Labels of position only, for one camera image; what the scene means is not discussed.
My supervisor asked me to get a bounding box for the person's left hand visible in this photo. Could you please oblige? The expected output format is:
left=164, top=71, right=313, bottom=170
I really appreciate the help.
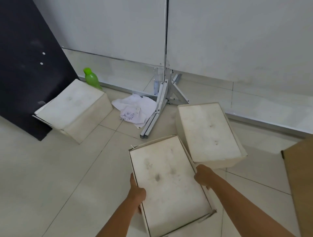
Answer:
left=127, top=173, right=147, bottom=215

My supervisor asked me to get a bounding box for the person's right hand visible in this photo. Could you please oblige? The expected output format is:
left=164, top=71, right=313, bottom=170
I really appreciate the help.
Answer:
left=194, top=164, right=215, bottom=191

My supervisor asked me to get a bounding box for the white cardboard box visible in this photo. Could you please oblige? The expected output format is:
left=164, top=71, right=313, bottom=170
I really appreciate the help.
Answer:
left=129, top=135, right=217, bottom=237
left=176, top=102, right=248, bottom=170
left=32, top=79, right=113, bottom=144

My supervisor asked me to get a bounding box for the person's right forearm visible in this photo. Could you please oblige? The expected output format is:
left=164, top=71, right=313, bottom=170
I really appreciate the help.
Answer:
left=207, top=170, right=297, bottom=237

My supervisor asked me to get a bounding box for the person's left forearm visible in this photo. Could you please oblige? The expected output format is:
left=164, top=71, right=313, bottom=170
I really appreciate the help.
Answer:
left=95, top=195, right=140, bottom=237

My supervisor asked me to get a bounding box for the crumpled white paper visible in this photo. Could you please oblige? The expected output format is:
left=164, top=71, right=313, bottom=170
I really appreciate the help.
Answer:
left=112, top=93, right=157, bottom=129

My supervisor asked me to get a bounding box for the metal folding stand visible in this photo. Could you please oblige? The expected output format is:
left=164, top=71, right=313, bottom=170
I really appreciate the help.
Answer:
left=140, top=0, right=190, bottom=139

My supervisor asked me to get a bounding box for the brown cardboard box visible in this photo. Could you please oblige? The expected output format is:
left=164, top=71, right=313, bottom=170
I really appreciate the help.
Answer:
left=281, top=135, right=313, bottom=237

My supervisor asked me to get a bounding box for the green plastic bottle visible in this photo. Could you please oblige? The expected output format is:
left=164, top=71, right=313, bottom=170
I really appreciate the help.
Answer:
left=83, top=68, right=103, bottom=91

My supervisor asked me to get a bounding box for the black board panel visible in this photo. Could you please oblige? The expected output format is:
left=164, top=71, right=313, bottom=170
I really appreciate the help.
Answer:
left=0, top=0, right=80, bottom=141

